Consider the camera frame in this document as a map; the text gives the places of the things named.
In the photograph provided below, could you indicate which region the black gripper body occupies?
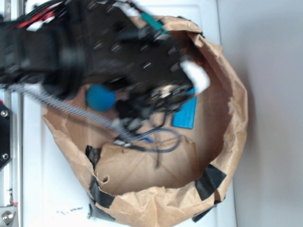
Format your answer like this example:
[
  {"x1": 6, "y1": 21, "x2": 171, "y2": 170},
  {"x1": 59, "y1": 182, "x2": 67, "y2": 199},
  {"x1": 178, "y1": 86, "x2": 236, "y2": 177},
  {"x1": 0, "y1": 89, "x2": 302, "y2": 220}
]
[{"x1": 80, "y1": 4, "x2": 193, "y2": 99}]

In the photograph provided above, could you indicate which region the grey braided cable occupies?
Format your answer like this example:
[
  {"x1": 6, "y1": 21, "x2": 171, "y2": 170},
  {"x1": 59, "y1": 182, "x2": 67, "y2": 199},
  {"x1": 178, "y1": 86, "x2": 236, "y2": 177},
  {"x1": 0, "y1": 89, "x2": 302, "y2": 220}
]
[{"x1": 4, "y1": 84, "x2": 132, "y2": 142}]

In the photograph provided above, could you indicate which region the blue dimpled ball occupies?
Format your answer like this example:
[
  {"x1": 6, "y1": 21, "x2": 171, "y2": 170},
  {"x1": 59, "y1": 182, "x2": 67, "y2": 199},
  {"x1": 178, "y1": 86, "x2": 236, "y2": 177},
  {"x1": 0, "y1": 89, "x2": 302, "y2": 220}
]
[{"x1": 86, "y1": 84, "x2": 116, "y2": 112}]

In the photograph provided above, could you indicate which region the brown paper bag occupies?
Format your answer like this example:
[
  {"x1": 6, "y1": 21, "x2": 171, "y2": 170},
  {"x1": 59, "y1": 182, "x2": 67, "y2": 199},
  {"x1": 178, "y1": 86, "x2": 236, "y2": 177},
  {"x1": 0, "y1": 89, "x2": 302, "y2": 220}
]
[{"x1": 43, "y1": 17, "x2": 249, "y2": 227}]

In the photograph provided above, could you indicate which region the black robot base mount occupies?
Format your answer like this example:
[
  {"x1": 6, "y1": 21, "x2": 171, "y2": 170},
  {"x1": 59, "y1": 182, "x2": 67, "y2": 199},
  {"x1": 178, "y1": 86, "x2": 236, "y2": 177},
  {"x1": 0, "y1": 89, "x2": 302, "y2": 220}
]
[{"x1": 0, "y1": 103, "x2": 11, "y2": 170}]

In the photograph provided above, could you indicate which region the aluminium frame rail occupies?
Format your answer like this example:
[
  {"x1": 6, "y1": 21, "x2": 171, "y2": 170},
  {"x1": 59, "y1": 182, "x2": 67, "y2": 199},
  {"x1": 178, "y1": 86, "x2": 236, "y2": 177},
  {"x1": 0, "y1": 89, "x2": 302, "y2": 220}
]
[{"x1": 0, "y1": 89, "x2": 24, "y2": 227}]

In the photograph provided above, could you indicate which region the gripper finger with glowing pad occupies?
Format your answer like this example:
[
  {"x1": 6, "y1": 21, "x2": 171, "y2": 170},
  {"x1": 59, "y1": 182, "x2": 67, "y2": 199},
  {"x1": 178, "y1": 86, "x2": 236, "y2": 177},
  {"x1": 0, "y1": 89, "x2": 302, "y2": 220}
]
[{"x1": 181, "y1": 60, "x2": 210, "y2": 94}]

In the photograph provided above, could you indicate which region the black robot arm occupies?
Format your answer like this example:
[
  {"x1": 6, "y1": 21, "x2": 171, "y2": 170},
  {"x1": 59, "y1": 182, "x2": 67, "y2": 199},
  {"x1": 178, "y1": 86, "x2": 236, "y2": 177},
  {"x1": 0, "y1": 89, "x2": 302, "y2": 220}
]
[{"x1": 0, "y1": 0, "x2": 210, "y2": 98}]

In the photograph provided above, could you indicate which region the blue rectangular block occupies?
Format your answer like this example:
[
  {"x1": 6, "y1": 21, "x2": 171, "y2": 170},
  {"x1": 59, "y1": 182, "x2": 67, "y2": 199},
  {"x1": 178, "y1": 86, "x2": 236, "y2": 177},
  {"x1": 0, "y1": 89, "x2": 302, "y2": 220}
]
[{"x1": 171, "y1": 88, "x2": 197, "y2": 130}]

